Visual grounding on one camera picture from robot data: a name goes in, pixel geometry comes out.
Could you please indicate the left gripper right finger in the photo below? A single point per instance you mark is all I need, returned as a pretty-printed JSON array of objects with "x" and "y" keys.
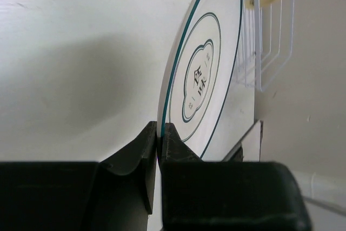
[{"x": 200, "y": 195}]

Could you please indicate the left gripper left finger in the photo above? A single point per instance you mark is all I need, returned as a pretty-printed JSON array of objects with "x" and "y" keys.
[{"x": 114, "y": 194}]

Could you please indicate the white green-rimmed plate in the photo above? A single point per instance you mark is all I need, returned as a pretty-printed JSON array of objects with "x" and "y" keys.
[{"x": 199, "y": 70}]

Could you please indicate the white wire dish rack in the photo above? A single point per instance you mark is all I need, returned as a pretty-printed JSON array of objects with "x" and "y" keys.
[{"x": 266, "y": 43}]

